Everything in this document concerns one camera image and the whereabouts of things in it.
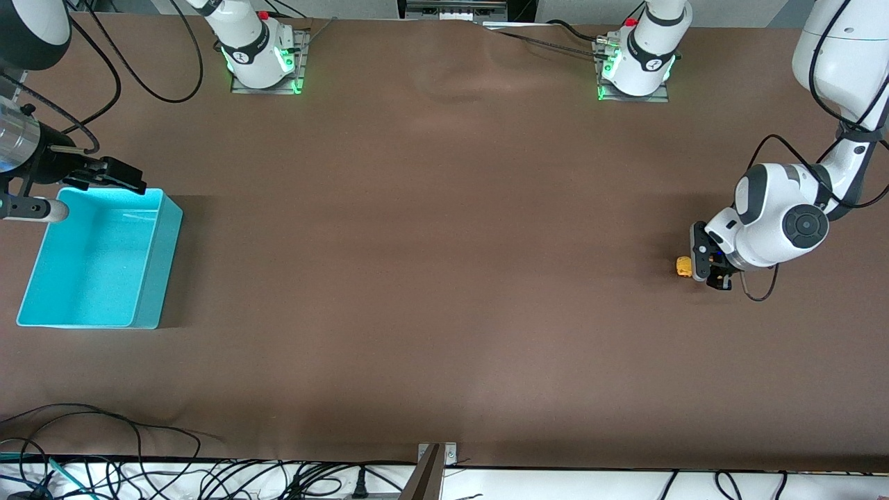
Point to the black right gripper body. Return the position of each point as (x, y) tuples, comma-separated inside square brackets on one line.
[(50, 164)]

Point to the yellow beetle toy car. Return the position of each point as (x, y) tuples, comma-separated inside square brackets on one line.
[(684, 267)]

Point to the turquoise plastic bin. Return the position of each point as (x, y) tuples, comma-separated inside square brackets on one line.
[(97, 271)]

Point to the brown table cover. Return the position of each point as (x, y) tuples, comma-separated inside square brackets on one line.
[(444, 243)]

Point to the grey power strip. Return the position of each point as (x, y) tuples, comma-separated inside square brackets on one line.
[(455, 8)]

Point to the black power plug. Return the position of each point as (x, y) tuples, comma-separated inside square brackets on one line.
[(359, 486)]

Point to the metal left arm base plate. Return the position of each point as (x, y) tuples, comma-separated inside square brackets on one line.
[(660, 97)]

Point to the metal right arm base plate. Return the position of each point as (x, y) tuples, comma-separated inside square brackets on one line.
[(300, 62)]

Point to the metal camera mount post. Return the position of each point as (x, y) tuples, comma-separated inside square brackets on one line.
[(427, 479)]

